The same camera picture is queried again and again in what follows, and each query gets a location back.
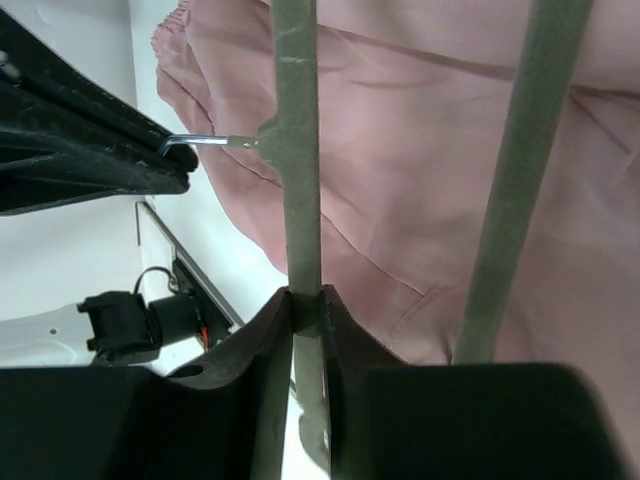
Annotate grey hanger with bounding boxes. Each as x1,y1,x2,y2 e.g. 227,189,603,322
166,1,593,468

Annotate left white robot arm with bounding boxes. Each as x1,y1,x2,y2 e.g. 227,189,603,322
1,1,198,367

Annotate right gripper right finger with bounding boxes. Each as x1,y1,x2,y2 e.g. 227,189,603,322
322,285,630,479

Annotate pink trousers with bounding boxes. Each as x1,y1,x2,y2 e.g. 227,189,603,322
149,0,640,391

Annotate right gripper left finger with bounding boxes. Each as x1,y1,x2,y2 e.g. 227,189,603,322
1,290,292,479

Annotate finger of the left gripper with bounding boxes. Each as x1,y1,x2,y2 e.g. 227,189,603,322
1,11,198,215

